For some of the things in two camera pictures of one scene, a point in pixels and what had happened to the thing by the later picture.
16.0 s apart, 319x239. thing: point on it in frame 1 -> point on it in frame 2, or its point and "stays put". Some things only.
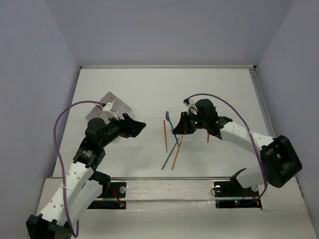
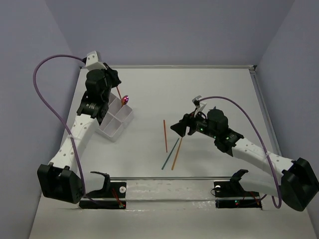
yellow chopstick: (177, 153) stays put
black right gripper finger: (185, 126) stays put
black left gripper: (126, 125) -> (112, 76)
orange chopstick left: (165, 136) stays put
